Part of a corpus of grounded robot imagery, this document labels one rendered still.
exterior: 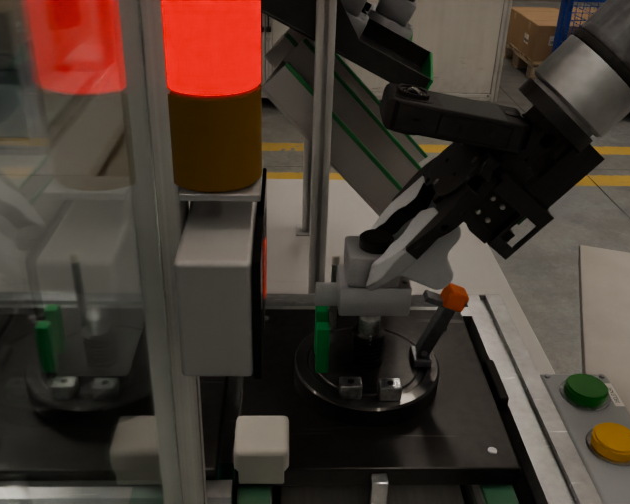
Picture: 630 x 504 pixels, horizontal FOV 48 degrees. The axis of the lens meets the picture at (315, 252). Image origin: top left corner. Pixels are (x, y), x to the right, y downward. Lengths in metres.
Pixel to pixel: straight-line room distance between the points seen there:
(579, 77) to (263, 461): 0.39
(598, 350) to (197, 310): 0.73
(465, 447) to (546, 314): 2.08
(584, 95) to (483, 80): 4.26
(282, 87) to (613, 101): 0.37
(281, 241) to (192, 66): 0.84
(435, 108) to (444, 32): 4.14
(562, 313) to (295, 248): 1.72
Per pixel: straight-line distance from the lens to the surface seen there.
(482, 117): 0.57
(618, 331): 1.06
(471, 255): 1.17
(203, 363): 0.38
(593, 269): 1.20
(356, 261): 0.60
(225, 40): 0.34
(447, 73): 4.76
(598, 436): 0.69
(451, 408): 0.68
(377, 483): 0.61
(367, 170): 0.82
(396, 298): 0.63
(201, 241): 0.36
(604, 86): 0.57
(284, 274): 1.07
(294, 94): 0.81
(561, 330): 2.64
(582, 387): 0.74
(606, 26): 0.58
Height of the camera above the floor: 1.41
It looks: 29 degrees down
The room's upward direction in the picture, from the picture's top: 2 degrees clockwise
